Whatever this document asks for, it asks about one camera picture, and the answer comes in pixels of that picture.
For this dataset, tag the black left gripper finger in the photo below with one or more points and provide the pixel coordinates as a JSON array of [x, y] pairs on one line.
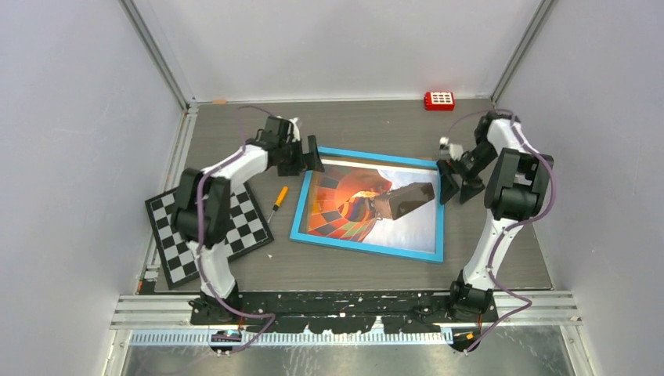
[[290, 169], [312, 158]]

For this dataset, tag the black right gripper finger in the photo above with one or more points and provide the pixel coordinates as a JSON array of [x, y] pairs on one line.
[[448, 185], [470, 188]]

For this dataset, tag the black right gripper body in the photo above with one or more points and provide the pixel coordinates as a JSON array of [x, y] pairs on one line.
[[471, 164]]

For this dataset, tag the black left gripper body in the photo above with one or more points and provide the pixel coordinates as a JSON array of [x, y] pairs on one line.
[[292, 152]]

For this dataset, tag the orange handled screwdriver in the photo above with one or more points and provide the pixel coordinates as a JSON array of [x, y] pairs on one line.
[[278, 202]]

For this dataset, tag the hot air balloon photo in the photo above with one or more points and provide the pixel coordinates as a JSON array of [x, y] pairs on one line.
[[386, 206]]

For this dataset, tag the blue picture frame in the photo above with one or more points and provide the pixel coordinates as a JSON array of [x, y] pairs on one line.
[[336, 154]]

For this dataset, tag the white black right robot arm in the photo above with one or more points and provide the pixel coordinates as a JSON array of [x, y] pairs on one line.
[[514, 178]]

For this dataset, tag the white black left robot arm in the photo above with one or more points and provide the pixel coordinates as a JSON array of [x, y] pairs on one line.
[[203, 201]]

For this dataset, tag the red toy brick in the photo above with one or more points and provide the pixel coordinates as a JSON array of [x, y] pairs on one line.
[[439, 101]]

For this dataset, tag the black white chessboard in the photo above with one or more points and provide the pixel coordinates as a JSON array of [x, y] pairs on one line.
[[248, 231]]

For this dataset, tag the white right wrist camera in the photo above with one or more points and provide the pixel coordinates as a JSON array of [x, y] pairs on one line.
[[449, 151]]

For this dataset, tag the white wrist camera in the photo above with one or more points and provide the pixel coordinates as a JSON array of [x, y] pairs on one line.
[[295, 130], [449, 151]]

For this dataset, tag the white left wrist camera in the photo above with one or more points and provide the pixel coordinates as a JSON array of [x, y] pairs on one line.
[[295, 130]]

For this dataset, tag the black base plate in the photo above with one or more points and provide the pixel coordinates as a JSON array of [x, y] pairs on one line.
[[340, 312]]

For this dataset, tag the aluminium front rail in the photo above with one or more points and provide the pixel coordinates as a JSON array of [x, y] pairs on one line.
[[165, 320]]

